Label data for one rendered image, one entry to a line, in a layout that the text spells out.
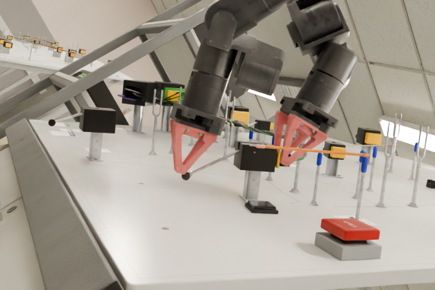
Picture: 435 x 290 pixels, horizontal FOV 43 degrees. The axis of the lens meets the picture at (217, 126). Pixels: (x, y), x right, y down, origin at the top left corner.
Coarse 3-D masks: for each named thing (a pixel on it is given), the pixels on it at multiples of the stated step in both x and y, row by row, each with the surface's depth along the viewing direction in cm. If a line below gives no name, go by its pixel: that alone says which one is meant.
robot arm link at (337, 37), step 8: (288, 24) 89; (344, 24) 86; (296, 32) 88; (336, 32) 86; (344, 32) 86; (296, 40) 88; (320, 40) 87; (328, 40) 87; (336, 40) 89; (304, 48) 87; (312, 48) 88; (320, 48) 90; (312, 56) 93
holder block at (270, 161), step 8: (240, 144) 85; (248, 144) 84; (264, 144) 86; (272, 144) 87; (240, 152) 85; (248, 152) 84; (256, 152) 84; (264, 152) 85; (272, 152) 85; (240, 160) 84; (248, 160) 84; (256, 160) 84; (264, 160) 85; (272, 160) 85; (240, 168) 84; (248, 168) 84; (256, 168) 85; (264, 168) 85; (272, 168) 85
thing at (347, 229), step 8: (328, 224) 65; (336, 224) 65; (344, 224) 65; (352, 224) 65; (360, 224) 66; (336, 232) 64; (344, 232) 62; (352, 232) 62; (360, 232) 63; (368, 232) 63; (376, 232) 64; (344, 240) 62; (352, 240) 63; (360, 240) 64
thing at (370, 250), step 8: (320, 232) 67; (328, 232) 67; (320, 240) 66; (328, 240) 64; (336, 240) 64; (368, 240) 66; (320, 248) 66; (328, 248) 64; (336, 248) 63; (344, 248) 62; (352, 248) 62; (360, 248) 63; (368, 248) 63; (376, 248) 64; (336, 256) 63; (344, 256) 62; (352, 256) 63; (360, 256) 63; (368, 256) 64; (376, 256) 64
